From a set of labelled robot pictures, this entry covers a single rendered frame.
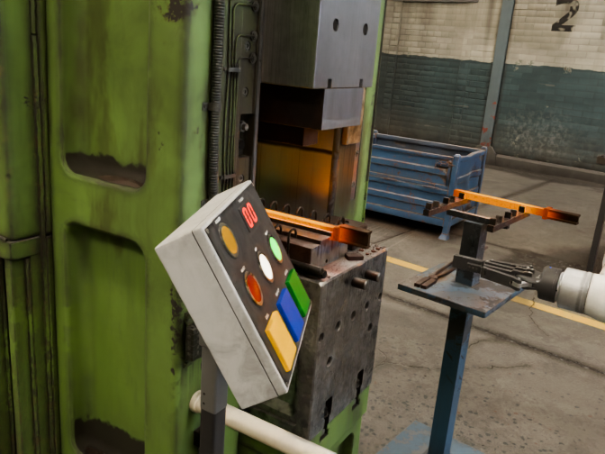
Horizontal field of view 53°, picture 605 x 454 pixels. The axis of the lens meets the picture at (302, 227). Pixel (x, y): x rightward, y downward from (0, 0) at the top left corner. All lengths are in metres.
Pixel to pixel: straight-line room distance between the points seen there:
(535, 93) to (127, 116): 8.08
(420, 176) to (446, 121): 4.54
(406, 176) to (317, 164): 3.48
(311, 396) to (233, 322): 0.74
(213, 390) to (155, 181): 0.46
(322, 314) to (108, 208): 0.56
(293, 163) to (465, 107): 7.79
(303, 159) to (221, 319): 1.05
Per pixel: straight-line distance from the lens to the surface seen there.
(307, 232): 1.58
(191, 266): 0.88
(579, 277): 1.40
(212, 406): 1.16
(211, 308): 0.89
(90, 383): 1.80
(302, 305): 1.13
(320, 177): 1.85
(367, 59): 1.60
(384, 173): 5.39
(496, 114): 9.40
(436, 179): 5.21
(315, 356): 1.54
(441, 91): 9.78
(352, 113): 1.56
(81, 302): 1.69
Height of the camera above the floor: 1.45
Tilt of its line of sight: 16 degrees down
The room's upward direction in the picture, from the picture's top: 5 degrees clockwise
